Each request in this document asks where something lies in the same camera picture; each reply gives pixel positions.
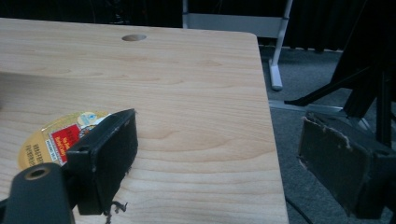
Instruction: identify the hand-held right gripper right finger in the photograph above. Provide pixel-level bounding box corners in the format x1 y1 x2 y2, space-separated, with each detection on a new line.
297 113 396 219

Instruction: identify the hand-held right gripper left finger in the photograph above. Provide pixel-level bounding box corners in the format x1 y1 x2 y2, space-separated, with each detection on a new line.
66 108 139 216

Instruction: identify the round yellow-lidded snack cup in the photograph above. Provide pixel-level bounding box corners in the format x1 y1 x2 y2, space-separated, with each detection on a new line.
17 110 112 171

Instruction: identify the black metal stand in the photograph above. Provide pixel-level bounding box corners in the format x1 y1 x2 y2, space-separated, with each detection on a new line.
284 0 396 147

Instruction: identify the black floor cable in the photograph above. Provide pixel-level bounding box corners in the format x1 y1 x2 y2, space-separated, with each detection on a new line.
285 196 315 224

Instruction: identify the metal floor rail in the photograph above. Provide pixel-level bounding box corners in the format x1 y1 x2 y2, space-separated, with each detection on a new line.
268 99 345 116

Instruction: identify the white metal desk frame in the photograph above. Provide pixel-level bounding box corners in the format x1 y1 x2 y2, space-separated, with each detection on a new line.
181 0 294 91

